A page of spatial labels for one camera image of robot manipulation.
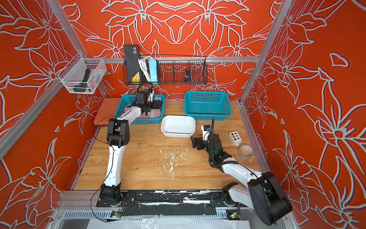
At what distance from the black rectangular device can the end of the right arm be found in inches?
21.7

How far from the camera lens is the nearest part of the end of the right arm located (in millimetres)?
646

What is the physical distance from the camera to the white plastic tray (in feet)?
3.19

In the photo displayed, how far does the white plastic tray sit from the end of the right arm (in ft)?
0.61

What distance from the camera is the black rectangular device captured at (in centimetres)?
87
